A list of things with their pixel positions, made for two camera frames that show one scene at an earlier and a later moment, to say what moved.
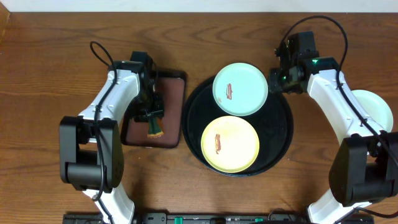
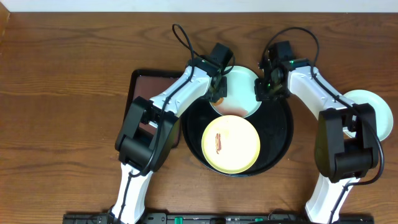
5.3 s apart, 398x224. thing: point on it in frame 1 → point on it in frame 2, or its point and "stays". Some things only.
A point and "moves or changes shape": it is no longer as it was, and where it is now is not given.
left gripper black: (152, 113) → (218, 91)
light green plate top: (375, 107) stays
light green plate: (240, 89) stays
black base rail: (215, 218) stays
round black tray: (273, 121) stays
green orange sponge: (155, 127) moves or changes shape
